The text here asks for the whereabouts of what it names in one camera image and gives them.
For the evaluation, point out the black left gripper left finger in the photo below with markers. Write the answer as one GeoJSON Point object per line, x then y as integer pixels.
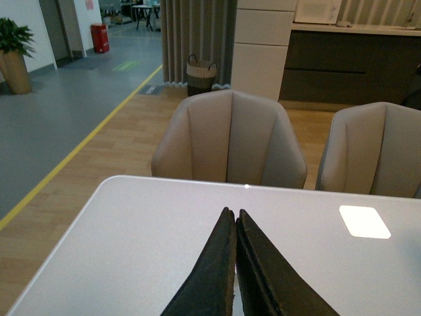
{"type": "Point", "coordinates": [209, 288]}

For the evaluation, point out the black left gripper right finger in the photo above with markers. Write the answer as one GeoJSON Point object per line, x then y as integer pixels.
{"type": "Point", "coordinates": [269, 285]}

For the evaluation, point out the beige chair on left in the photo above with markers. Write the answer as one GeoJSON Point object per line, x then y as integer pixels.
{"type": "Point", "coordinates": [233, 137]}

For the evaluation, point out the beige chair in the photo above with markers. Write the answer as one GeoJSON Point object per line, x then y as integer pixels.
{"type": "Point", "coordinates": [372, 149]}
{"type": "Point", "coordinates": [233, 137]}

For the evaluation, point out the beige chair on right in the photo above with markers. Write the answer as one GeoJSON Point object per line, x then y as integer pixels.
{"type": "Point", "coordinates": [372, 149]}

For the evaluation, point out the dark kitchen counter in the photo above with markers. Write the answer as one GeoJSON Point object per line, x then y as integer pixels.
{"type": "Point", "coordinates": [354, 66]}

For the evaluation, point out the white tall cabinet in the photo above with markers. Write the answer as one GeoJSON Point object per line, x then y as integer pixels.
{"type": "Point", "coordinates": [262, 33]}

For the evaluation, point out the grey pleated curtain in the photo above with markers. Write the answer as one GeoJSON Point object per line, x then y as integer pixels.
{"type": "Point", "coordinates": [203, 28]}

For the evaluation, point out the red cabinet box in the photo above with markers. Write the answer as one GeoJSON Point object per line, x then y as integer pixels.
{"type": "Point", "coordinates": [100, 38]}

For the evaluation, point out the distant black-legged table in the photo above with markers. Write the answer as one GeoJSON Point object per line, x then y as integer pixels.
{"type": "Point", "coordinates": [150, 14]}

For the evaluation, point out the green potted plant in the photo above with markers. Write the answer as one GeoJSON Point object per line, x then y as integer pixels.
{"type": "Point", "coordinates": [16, 42]}

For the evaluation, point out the woven basket with handles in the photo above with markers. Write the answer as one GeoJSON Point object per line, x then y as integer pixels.
{"type": "Point", "coordinates": [200, 75]}

